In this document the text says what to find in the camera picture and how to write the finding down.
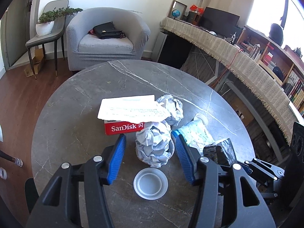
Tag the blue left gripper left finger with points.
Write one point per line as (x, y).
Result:
(115, 158)

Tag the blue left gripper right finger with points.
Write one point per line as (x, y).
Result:
(186, 158)

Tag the blue tissue pack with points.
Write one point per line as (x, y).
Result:
(195, 133)

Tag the red SanDisk box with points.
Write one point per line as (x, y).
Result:
(117, 127)

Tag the paper ball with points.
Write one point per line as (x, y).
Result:
(174, 107)
(154, 145)

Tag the black plastic wrapper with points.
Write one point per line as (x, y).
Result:
(221, 152)

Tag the white plastic lid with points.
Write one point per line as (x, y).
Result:
(150, 184)

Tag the white paper sheet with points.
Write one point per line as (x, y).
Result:
(133, 109)

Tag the round grey marble table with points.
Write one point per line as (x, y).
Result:
(70, 130)

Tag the beige fringed table runner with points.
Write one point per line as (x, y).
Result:
(261, 84)

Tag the black table leg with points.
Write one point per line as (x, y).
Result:
(9, 158)

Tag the wooden bookshelf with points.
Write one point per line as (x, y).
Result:
(281, 63)

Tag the grey armchair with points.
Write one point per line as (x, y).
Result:
(85, 50)

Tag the black handbag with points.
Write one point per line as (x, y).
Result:
(107, 31)

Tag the white tape roll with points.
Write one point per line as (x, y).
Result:
(3, 174)

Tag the cardboard box on floor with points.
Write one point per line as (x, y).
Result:
(38, 63)

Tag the grey dining chair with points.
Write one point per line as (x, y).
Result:
(56, 34)

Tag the black monitor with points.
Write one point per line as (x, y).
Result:
(221, 22)

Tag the small blue globe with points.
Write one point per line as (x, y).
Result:
(175, 14)

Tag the small red flags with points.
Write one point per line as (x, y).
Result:
(196, 9)

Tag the potted green plant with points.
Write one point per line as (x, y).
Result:
(47, 19)

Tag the wooden picture frame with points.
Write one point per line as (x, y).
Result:
(179, 6)

